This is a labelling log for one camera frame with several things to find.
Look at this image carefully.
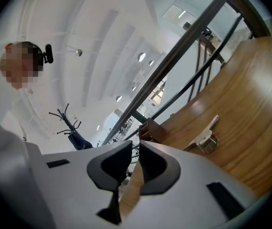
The black head-worn camera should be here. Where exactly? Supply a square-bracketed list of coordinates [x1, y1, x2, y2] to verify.
[42, 44, 55, 64]

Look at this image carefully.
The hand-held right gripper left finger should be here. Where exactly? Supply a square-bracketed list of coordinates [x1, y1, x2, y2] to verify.
[86, 140, 133, 225]

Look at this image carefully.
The dark bag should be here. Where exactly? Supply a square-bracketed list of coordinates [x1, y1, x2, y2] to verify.
[68, 132, 94, 150]

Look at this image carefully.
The person's white shirt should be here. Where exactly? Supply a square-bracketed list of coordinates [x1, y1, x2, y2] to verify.
[1, 87, 51, 143]

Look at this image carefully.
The silver metal object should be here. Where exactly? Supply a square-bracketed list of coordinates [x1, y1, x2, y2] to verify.
[183, 114, 220, 154]

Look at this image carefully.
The black curved rail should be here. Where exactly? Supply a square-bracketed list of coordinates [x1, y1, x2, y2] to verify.
[147, 14, 244, 124]

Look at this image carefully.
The black coat rack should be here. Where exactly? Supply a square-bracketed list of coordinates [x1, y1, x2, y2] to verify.
[49, 103, 82, 138]

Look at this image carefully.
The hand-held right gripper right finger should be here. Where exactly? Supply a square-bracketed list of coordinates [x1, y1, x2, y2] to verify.
[138, 140, 182, 197]

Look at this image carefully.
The person's head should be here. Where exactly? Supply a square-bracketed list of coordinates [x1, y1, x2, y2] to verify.
[0, 41, 46, 91]

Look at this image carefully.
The silver ceiling pendant lamp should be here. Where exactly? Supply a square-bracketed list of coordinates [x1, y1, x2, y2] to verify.
[65, 44, 83, 57]

